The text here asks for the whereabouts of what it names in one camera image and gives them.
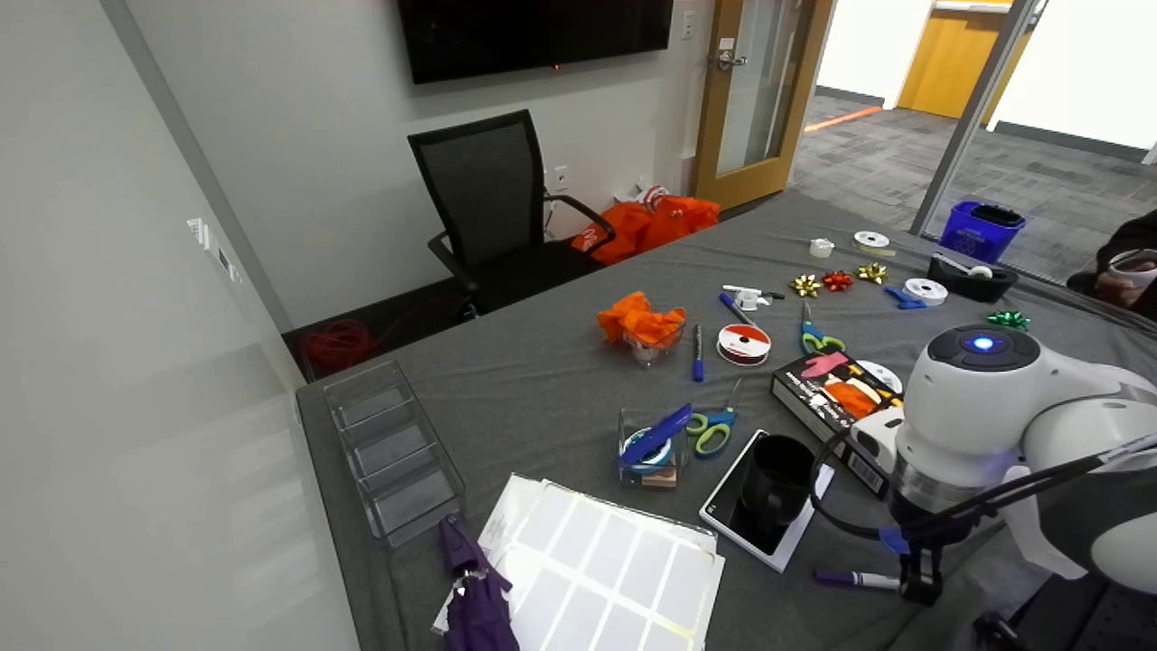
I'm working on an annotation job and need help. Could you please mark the black box of orange gloves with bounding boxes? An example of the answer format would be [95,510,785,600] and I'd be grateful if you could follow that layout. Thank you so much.
[769,347,909,487]

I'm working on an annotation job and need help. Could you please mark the black tape dispenser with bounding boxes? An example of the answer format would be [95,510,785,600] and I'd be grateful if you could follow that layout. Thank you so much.
[924,254,1023,308]

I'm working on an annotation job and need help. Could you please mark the white wall thermostat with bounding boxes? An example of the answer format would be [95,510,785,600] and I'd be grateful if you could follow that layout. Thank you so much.
[186,212,244,283]

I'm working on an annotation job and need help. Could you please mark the purple cloth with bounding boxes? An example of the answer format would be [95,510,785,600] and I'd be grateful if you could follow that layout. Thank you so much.
[429,512,526,651]

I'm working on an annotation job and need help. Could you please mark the black mesh office chair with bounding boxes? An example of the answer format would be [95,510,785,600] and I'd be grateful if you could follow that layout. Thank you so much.
[406,106,620,320]

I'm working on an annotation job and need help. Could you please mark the red ribbon spool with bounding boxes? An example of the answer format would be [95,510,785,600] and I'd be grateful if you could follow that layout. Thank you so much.
[714,318,777,369]

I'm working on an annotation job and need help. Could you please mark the purple marker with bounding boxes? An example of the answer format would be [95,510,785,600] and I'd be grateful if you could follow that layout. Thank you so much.
[810,563,910,595]

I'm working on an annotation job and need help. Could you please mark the orange plastic bag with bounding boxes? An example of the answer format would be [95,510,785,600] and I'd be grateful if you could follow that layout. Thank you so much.
[568,186,726,271]

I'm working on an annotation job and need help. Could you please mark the black wall television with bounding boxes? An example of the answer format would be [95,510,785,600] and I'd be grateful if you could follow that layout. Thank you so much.
[395,0,679,86]

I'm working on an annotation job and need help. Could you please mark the silver blue pen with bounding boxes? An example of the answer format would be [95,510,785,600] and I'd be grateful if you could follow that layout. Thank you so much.
[715,287,751,329]

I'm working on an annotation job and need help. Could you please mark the clear plastic tray organizer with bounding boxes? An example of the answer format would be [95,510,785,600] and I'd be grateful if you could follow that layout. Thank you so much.
[317,358,469,554]

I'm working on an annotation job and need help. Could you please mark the grey metal partition frame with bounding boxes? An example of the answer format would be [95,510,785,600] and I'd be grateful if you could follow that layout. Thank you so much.
[909,0,1051,238]

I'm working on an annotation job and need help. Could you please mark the blue recycling bin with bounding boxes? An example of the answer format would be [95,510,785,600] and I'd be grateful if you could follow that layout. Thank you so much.
[937,195,1029,268]

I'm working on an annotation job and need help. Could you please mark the wooden door with glass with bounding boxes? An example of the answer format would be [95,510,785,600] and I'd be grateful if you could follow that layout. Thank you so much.
[692,0,838,217]

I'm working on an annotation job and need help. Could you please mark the person in dark clothes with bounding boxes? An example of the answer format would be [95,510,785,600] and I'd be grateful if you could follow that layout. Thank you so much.
[1064,206,1157,324]

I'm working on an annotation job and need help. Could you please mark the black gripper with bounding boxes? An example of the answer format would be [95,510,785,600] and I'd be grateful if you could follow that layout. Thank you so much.
[888,475,961,612]

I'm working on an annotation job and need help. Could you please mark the clear container with blue items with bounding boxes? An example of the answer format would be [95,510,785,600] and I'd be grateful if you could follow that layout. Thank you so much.
[615,401,698,491]

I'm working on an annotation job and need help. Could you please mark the green gift bow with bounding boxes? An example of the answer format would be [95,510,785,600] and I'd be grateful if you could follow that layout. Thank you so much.
[984,305,1034,336]

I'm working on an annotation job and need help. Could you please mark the blue green scissors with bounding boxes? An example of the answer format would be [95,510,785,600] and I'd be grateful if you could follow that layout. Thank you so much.
[794,305,850,361]
[682,406,741,464]

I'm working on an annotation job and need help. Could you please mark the white label sheets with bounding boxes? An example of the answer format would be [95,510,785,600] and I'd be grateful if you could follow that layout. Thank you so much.
[475,470,732,651]

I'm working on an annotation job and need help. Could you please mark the red coiled cord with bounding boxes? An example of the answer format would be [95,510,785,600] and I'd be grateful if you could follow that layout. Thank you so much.
[297,314,383,379]

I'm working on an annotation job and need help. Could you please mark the black mug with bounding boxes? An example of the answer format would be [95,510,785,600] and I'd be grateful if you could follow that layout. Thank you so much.
[739,429,830,524]

